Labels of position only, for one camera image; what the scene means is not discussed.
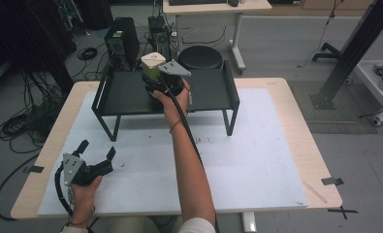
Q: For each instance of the black tape cross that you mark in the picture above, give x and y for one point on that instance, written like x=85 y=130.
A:
x=342 y=211

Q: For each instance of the white wheeled cart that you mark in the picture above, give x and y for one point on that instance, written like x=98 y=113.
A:
x=381 y=81

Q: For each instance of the small black computer tower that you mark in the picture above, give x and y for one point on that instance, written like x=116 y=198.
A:
x=160 y=35

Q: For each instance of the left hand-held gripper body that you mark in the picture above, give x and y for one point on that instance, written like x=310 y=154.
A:
x=82 y=170

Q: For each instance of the large black computer tower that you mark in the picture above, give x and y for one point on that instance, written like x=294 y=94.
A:
x=121 y=42

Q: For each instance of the black keyboard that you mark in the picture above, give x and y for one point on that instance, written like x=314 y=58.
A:
x=195 y=1

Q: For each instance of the black round stool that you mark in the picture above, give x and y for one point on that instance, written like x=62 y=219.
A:
x=200 y=57

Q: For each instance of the black metal post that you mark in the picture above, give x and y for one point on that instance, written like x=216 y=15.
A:
x=354 y=51

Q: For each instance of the person's right hand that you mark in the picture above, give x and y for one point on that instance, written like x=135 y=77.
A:
x=173 y=105

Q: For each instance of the black computer mouse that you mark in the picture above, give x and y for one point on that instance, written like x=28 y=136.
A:
x=233 y=2

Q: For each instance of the light wooden desk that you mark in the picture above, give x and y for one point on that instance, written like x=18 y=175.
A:
x=211 y=7

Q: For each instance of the white table mat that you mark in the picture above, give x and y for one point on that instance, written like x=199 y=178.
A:
x=237 y=161

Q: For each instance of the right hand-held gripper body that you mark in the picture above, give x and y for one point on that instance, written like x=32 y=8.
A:
x=173 y=76

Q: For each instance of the black metal shelf rack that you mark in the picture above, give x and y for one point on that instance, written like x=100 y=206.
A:
x=127 y=93

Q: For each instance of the person's left hand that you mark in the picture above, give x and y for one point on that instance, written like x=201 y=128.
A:
x=84 y=197

